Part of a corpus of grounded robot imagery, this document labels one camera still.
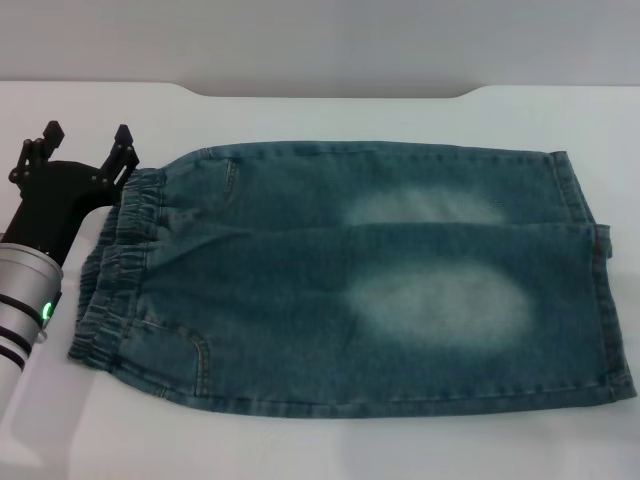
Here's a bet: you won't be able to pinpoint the blue denim shorts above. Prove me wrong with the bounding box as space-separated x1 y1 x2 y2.
67 141 630 418

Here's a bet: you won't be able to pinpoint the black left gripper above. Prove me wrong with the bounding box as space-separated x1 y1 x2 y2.
0 121 140 266

